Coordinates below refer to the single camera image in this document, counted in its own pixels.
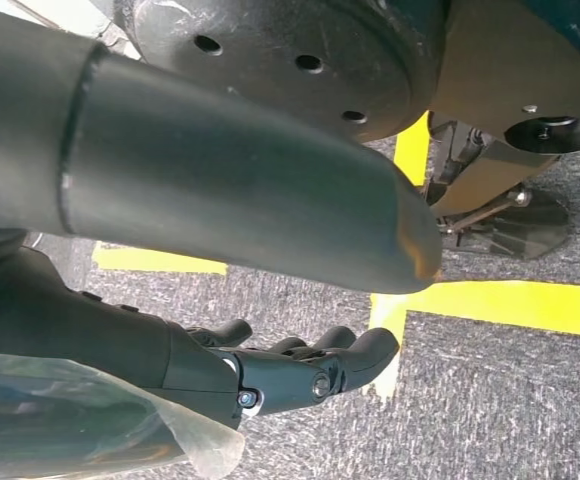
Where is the dark metal robot leg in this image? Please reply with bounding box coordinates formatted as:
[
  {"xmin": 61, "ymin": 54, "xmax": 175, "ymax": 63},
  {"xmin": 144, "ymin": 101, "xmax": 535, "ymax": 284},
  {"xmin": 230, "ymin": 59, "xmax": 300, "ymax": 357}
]
[{"xmin": 115, "ymin": 0, "xmax": 580, "ymax": 263}]

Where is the clear plastic film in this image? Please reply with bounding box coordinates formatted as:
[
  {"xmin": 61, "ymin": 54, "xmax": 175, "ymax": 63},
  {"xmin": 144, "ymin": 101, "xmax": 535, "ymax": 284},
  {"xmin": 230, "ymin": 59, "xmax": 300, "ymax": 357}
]
[{"xmin": 0, "ymin": 352, "xmax": 246, "ymax": 480}]

